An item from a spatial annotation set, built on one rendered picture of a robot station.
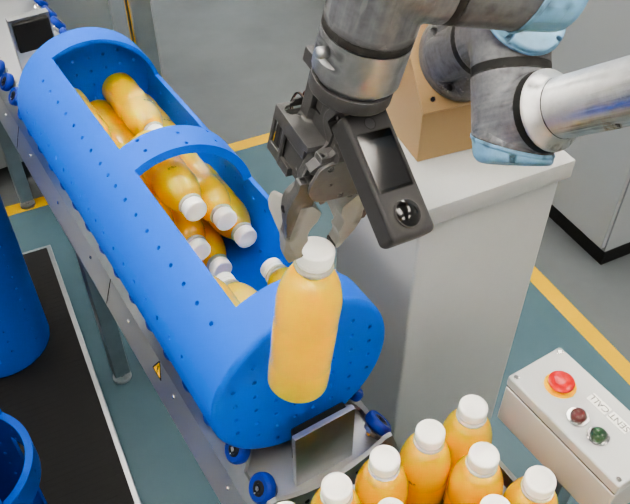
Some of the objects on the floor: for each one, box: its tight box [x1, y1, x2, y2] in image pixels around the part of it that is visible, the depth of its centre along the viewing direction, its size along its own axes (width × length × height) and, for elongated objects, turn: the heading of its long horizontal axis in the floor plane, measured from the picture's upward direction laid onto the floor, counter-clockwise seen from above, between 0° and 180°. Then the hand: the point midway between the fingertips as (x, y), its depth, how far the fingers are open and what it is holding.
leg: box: [0, 85, 36, 210], centre depth 279 cm, size 6×6×63 cm
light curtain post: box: [123, 0, 162, 77], centre depth 224 cm, size 6×6×170 cm
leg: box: [75, 251, 132, 384], centre depth 220 cm, size 6×6×63 cm
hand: (315, 251), depth 76 cm, fingers closed on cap, 4 cm apart
